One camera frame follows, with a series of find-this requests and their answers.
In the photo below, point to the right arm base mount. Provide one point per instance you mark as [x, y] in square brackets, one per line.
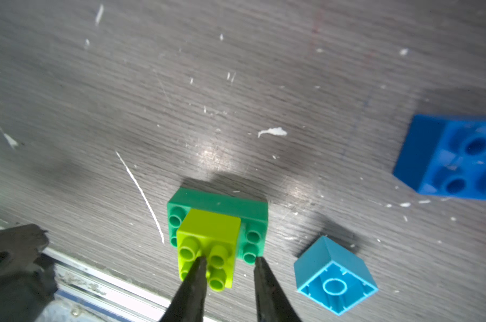
[26, 288]

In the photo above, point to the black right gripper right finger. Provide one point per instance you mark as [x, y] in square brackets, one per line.
[271, 301]

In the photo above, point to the cyan overturned lego brick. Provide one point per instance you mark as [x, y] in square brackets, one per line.
[333, 277]

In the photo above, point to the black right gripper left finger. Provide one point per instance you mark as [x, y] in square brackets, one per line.
[188, 302]

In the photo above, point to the green long lego plate brick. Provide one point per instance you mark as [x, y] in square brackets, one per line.
[253, 214]

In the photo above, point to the blue lego brick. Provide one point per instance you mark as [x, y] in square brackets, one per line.
[444, 156]

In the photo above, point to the lime green lego brick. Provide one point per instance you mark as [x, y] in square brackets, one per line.
[214, 236]

